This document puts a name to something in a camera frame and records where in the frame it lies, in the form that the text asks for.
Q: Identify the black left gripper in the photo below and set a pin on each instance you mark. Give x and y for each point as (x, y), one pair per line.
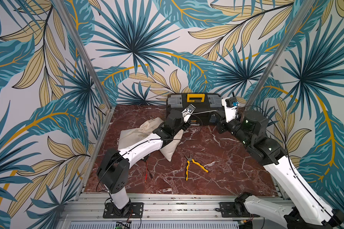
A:
(185, 125)

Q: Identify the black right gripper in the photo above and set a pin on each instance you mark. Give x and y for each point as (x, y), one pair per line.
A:
(222, 123)

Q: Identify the cream cloth drawstring bag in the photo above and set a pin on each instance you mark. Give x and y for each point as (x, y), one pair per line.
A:
(171, 133)

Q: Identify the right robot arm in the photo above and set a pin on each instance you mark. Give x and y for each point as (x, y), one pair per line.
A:
(309, 210)

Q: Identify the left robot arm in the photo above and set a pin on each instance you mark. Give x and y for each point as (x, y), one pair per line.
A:
(113, 172)

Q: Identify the black plastic toolbox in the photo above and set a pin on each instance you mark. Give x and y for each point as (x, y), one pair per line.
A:
(208, 107)

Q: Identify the red test probe lead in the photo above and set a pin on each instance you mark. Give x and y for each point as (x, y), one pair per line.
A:
(146, 173)

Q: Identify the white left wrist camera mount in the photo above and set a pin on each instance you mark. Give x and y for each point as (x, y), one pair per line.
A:
(187, 112)

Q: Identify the yellow toolbox handle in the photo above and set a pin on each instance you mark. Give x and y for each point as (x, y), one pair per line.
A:
(195, 98)

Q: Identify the aluminium corner post right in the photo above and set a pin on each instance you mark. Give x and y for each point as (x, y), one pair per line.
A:
(299, 12)

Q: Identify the aluminium corner post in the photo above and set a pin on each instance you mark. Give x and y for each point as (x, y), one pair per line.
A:
(66, 18)
(299, 12)

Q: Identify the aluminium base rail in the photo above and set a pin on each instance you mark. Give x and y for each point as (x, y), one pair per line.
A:
(160, 211)

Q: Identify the aluminium corner post left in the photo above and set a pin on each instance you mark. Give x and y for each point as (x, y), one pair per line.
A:
(66, 18)

